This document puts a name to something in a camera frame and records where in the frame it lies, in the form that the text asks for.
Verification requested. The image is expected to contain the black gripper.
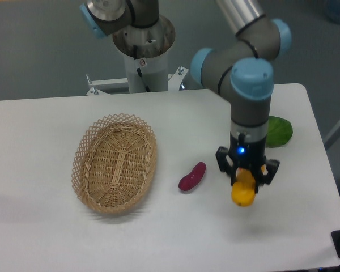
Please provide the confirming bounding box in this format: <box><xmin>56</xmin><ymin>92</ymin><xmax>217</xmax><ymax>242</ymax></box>
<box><xmin>215</xmin><ymin>135</ymin><xmax>280</xmax><ymax>194</ymax></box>

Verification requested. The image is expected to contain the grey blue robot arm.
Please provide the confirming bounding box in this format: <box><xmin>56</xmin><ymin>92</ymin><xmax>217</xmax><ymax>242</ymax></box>
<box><xmin>80</xmin><ymin>1</ymin><xmax>292</xmax><ymax>189</ymax></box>

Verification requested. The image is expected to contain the green lettuce leaf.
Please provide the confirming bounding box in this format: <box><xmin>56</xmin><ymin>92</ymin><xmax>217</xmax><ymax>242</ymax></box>
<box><xmin>266</xmin><ymin>116</ymin><xmax>293</xmax><ymax>148</ymax></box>

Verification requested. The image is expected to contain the purple sweet potato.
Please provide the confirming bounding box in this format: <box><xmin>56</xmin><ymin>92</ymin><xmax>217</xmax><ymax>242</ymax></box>
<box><xmin>178</xmin><ymin>161</ymin><xmax>206</xmax><ymax>192</ymax></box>

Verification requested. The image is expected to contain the woven wicker basket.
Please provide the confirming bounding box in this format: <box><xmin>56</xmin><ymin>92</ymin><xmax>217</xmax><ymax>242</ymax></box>
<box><xmin>71</xmin><ymin>113</ymin><xmax>157</xmax><ymax>214</ymax></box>

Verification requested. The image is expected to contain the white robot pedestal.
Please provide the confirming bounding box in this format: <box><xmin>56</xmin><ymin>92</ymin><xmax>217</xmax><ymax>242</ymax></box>
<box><xmin>86</xmin><ymin>54</ymin><xmax>189</xmax><ymax>96</ymax></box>

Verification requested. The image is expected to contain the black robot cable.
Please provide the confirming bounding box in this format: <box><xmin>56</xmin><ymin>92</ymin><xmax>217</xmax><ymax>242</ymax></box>
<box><xmin>133</xmin><ymin>44</ymin><xmax>151</xmax><ymax>93</ymax></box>

